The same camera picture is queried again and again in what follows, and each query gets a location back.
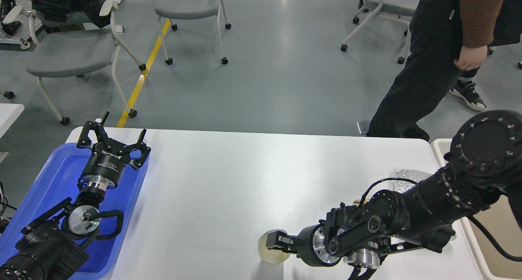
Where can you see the crumpled brown paper ball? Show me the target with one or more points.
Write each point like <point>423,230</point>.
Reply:
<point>359,201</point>

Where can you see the grey chair centre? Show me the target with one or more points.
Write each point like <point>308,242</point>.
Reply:
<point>186,10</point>

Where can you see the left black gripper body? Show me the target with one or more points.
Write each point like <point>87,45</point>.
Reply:
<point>106,164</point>

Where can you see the blue plastic tray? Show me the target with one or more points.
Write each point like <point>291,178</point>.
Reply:
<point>57,181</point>

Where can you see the person in black trousers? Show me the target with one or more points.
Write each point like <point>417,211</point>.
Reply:
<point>429,72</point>

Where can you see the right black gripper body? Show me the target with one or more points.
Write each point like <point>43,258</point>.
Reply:
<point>309,244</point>

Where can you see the white paper cup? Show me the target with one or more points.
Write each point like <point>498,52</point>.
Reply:
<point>270,256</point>

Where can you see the person's hand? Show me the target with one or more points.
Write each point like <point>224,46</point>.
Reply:
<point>471,58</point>

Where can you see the equipment cart top left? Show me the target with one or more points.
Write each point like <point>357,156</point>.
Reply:
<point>18,23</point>

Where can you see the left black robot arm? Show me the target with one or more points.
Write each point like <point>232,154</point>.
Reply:
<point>73,220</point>

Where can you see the crumpled silver foil bag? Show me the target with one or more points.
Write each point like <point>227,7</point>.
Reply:
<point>411,175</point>

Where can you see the white side table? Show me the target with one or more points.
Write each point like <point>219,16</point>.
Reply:
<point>8,115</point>

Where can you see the brown sleeve forearm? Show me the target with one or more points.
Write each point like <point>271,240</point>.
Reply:
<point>478,21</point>

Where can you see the grey chair with jacket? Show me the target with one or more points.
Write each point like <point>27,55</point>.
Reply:
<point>75,53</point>

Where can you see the black jacket on chair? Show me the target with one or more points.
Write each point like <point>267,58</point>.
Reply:
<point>61,10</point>

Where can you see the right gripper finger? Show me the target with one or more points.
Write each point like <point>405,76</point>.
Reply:
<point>360,273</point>
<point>281,242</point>

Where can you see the grey chair right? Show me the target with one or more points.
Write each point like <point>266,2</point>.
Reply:
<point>399,11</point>

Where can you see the black green sneaker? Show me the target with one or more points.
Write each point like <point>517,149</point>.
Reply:
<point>467,92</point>

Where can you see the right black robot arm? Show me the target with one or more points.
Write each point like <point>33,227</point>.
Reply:
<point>483,163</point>

